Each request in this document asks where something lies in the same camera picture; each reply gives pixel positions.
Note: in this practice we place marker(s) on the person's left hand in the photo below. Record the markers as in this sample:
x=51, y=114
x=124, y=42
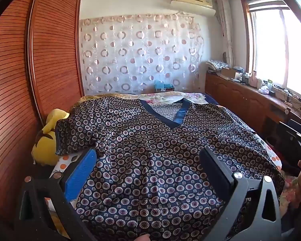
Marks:
x=142, y=238

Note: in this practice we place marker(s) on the cream air conditioner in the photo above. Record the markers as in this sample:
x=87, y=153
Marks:
x=190, y=0

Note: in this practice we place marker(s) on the yellow plush toy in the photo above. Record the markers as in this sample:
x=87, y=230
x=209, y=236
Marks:
x=47, y=143

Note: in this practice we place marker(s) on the floral blanket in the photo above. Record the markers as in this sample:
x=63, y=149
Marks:
x=163, y=98

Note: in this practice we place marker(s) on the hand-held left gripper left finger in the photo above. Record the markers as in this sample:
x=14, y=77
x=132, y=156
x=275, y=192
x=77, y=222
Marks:
x=80, y=175

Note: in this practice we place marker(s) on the pale pink bottle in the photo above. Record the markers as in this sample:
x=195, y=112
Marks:
x=253, y=79

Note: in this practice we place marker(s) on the wooden-framed window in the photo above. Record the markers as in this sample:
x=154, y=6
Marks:
x=271, y=47

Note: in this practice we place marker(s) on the white window curtain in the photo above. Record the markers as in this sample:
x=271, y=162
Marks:
x=225, y=30

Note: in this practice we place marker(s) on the cardboard box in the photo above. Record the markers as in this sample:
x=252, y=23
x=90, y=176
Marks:
x=228, y=73

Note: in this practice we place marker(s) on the stack of folded cloths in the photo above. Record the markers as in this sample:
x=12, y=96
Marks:
x=217, y=64

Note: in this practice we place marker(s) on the wooden cabinet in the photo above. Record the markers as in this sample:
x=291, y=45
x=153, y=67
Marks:
x=240, y=100

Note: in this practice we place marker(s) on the gold velvet blanket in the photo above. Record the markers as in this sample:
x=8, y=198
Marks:
x=102, y=96

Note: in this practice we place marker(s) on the wooden louvered wardrobe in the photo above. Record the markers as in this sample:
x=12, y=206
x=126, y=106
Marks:
x=47, y=55

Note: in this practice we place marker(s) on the white circle-print curtain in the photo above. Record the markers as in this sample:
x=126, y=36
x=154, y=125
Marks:
x=140, y=55

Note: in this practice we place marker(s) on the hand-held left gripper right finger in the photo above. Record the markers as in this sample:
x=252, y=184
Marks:
x=215, y=173

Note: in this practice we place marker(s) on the navy circle-patterned shirt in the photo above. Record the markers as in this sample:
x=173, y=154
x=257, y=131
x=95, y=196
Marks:
x=153, y=155

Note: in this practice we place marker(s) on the blue box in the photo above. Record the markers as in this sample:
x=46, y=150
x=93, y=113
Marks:
x=163, y=85

